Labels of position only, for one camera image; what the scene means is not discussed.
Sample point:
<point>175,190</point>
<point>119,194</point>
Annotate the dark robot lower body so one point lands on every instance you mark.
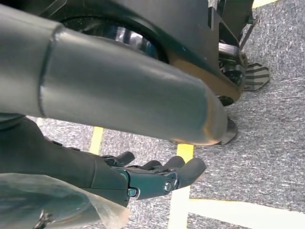
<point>190,25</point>

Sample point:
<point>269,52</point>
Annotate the ribbed black foot plate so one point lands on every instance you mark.
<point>257,75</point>

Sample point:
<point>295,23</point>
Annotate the translucent plastic cover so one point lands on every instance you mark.
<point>59,208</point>

